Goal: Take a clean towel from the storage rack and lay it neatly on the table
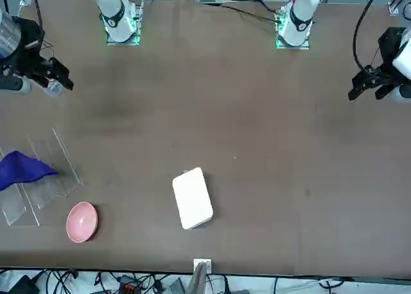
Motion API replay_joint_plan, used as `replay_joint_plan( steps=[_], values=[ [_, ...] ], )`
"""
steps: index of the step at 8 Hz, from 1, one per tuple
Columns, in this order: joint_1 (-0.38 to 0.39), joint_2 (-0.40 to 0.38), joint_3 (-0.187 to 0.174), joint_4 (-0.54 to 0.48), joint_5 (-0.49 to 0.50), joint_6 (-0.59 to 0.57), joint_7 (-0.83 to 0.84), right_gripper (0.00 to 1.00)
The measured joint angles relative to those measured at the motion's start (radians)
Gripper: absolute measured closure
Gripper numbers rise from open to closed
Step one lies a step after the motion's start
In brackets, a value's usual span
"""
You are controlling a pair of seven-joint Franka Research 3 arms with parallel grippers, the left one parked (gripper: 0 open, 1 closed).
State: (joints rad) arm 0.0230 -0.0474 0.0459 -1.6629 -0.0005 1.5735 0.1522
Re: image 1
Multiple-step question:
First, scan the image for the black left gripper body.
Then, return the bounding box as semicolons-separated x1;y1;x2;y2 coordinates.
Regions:
378;26;408;85

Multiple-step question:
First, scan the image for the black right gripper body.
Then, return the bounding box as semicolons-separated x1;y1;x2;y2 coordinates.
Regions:
0;17;49;83

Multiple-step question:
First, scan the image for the purple towel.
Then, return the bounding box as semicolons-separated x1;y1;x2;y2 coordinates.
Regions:
0;150;60;192

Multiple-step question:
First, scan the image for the clear acrylic storage rack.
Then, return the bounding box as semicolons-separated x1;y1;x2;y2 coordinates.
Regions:
0;126;84;227

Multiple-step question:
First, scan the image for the pink bowl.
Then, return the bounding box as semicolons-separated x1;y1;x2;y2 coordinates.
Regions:
66;202;100;243

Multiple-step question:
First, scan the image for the white drawer box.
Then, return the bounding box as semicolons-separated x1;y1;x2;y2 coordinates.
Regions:
171;167;214;230

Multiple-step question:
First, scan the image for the black box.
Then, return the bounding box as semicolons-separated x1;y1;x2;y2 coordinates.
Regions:
8;274;40;294

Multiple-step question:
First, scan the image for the black orange device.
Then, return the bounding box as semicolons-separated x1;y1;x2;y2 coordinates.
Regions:
118;274;144;294

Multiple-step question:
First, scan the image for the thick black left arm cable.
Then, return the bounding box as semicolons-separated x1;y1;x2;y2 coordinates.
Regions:
353;0;385;73

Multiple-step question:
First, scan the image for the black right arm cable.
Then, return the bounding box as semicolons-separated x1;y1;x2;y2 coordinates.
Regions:
31;0;44;27

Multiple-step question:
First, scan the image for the dark cable across table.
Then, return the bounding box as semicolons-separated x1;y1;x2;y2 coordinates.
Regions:
220;3;280;22

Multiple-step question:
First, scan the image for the white table edge bracket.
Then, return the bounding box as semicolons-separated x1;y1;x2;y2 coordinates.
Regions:
193;258;213;274

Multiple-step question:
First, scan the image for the grey camera post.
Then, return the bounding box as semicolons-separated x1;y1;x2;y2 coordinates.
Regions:
187;261;208;294

